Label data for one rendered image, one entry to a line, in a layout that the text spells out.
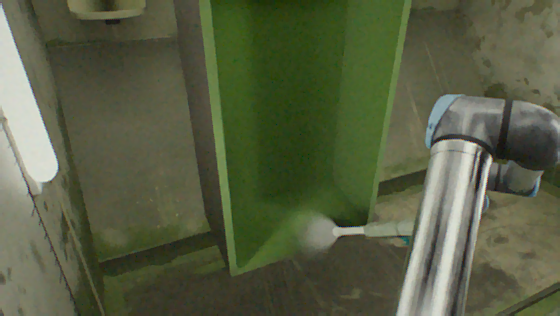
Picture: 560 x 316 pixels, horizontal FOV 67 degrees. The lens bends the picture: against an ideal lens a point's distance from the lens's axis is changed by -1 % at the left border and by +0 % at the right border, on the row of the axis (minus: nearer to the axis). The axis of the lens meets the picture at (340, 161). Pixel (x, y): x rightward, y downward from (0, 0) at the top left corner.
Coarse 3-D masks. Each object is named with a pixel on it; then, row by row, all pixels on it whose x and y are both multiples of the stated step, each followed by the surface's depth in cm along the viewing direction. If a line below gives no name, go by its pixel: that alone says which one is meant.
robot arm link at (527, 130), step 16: (512, 112) 76; (528, 112) 76; (544, 112) 78; (512, 128) 76; (528, 128) 75; (544, 128) 76; (512, 144) 77; (528, 144) 76; (544, 144) 77; (512, 160) 80; (528, 160) 79; (544, 160) 79; (496, 176) 130; (512, 176) 110; (528, 176) 100; (512, 192) 129; (528, 192) 128
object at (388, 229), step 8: (368, 224) 135; (376, 224) 132; (384, 224) 128; (392, 224) 125; (400, 224) 122; (408, 224) 120; (336, 232) 148; (344, 232) 145; (352, 232) 142; (360, 232) 139; (368, 232) 134; (376, 232) 131; (384, 232) 128; (392, 232) 125; (400, 232) 123; (408, 232) 120
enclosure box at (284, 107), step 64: (192, 0) 98; (256, 0) 134; (320, 0) 145; (384, 0) 131; (192, 64) 117; (256, 64) 146; (320, 64) 159; (384, 64) 139; (192, 128) 147; (256, 128) 161; (320, 128) 177; (384, 128) 145; (256, 192) 180; (320, 192) 190; (256, 256) 158
